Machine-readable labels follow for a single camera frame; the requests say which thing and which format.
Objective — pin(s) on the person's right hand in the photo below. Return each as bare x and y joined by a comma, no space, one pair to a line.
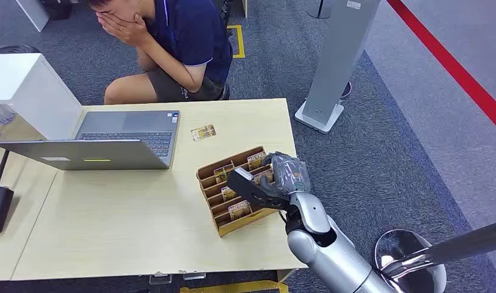
101,20

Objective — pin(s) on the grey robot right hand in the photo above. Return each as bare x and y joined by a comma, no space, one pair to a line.
290,172

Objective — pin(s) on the person's left hand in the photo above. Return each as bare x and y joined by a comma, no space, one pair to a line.
128,30

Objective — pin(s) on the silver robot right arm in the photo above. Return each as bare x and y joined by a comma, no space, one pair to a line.
325,242

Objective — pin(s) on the person's left forearm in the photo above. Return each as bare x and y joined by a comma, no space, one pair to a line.
171,64

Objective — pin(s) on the person's right forearm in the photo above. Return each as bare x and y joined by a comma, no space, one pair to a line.
146,60

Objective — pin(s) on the printed card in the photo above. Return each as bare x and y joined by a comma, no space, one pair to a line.
223,173
263,176
239,210
256,160
228,193
203,132

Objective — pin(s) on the person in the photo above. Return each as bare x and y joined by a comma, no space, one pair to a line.
191,32

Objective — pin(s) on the brown wooden card holder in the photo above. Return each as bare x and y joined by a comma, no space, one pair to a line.
231,228

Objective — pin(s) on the white furniture panel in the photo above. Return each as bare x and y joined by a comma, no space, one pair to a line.
35,12

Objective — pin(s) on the black round object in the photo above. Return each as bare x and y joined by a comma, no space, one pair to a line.
13,49

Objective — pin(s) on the white cabinet box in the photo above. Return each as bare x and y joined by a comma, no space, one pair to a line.
25,93

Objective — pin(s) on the grey laptop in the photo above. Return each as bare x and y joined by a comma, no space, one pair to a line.
122,139

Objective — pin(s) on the grey standing pillar kiosk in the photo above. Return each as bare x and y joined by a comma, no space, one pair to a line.
337,60

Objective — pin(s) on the yellow tape strip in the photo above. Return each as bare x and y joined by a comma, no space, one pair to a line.
236,288

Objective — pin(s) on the chrome stanchion base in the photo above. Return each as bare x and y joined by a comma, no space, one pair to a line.
393,250

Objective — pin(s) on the dark round stand base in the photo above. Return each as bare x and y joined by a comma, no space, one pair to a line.
319,12

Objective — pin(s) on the chrome stanchion pole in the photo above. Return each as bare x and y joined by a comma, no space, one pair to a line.
454,248

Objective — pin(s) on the metal table bracket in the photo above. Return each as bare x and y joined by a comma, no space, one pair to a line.
194,276
160,278

